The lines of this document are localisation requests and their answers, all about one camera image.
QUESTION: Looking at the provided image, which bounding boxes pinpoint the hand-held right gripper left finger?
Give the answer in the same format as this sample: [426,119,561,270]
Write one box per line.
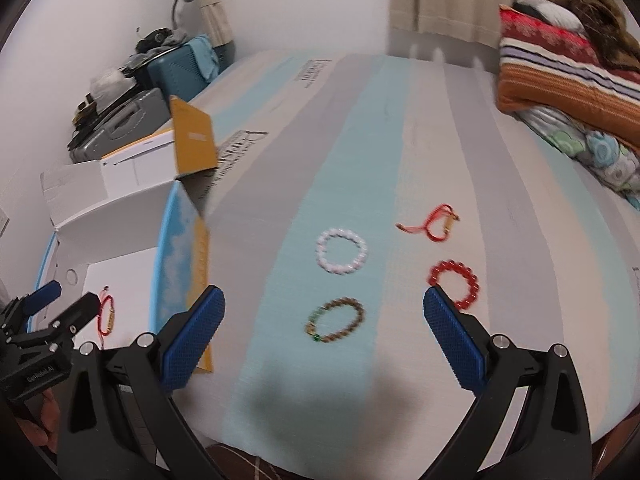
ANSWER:
[56,285,226,480]

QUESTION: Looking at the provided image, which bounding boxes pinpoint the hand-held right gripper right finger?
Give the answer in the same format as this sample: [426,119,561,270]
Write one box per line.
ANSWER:
[423,285,595,480]

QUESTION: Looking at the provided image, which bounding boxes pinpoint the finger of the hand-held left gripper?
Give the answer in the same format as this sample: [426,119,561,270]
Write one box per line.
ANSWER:
[10,292,104,348]
[0,280,63,333]

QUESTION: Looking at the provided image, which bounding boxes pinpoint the red cord bracelet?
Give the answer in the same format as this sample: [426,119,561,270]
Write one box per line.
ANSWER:
[97,286,117,352]
[395,203,462,241]

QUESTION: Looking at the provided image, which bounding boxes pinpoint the blue yellow cardboard box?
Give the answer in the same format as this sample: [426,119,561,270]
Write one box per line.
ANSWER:
[36,95,221,377]

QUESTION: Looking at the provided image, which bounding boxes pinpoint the person's left hand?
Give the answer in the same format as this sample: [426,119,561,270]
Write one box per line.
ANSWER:
[39,392,65,456]

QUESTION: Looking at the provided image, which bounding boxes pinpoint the white flat box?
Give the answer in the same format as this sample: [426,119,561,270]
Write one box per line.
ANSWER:
[100,127,177,167]

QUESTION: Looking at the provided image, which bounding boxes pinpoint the grey suitcase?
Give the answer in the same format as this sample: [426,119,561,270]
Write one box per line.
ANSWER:
[69,87,172,164]

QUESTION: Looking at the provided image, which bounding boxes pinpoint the striped bed sheet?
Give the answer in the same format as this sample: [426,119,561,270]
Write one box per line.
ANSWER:
[165,50,640,466]

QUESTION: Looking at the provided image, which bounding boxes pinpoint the clear plastic bag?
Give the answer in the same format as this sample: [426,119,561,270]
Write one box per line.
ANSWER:
[91,66,135,100]

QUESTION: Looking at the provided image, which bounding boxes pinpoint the floral quilt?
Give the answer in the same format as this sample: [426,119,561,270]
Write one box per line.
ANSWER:
[517,106,640,213]

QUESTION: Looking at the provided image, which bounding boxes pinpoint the teal suitcase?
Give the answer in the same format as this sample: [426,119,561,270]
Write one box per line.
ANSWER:
[146,40,222,104]

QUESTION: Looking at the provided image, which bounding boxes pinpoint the light blue cloth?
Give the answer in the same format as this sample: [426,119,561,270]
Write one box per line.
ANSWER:
[187,35,222,82]

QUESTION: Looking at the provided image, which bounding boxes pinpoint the striped red orange pillow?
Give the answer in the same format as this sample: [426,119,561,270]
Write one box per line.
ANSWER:
[496,4,640,148]

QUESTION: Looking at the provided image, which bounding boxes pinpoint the beige side curtain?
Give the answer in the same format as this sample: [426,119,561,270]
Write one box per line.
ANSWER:
[186,0,237,63]

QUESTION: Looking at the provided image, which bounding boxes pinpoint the grey white pillow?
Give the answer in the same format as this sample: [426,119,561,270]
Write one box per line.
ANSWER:
[514,0,585,31]

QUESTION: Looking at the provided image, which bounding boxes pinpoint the brown blanket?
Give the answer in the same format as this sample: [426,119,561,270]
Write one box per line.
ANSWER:
[547,0,640,83]

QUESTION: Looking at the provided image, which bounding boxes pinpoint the red bead bracelet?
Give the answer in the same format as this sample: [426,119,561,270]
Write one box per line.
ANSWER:
[427,259,480,310]

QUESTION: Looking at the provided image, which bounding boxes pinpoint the green brown bead bracelet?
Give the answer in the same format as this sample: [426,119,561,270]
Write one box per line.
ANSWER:
[305,298,366,346]

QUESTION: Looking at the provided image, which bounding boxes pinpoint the white bead bracelet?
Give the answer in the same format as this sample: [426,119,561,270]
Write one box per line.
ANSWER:
[315,228,368,275]

